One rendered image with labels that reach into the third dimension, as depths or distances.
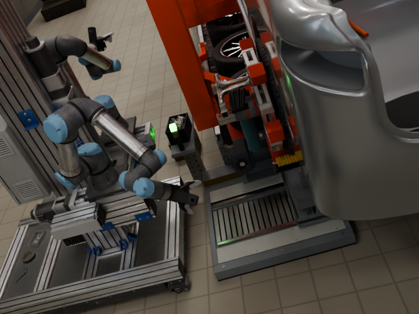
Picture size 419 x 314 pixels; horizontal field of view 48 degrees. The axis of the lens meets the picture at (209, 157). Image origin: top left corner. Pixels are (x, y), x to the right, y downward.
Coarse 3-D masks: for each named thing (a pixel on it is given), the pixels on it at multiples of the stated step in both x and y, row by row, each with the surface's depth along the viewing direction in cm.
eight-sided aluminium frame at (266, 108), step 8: (248, 56) 251; (248, 64) 238; (248, 72) 235; (256, 88) 233; (264, 88) 233; (256, 96) 233; (264, 104) 231; (264, 112) 232; (272, 112) 232; (264, 120) 235; (272, 120) 235; (264, 128) 280; (272, 144) 243; (280, 144) 245; (272, 152) 265
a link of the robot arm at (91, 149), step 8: (88, 144) 242; (96, 144) 240; (80, 152) 236; (88, 152) 234; (96, 152) 237; (88, 160) 235; (96, 160) 238; (104, 160) 242; (96, 168) 240; (104, 168) 242
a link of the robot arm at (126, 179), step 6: (138, 168) 195; (144, 168) 195; (120, 174) 196; (126, 174) 194; (132, 174) 193; (138, 174) 193; (144, 174) 195; (150, 174) 197; (120, 180) 195; (126, 180) 192; (132, 180) 191; (126, 186) 193; (132, 186) 190
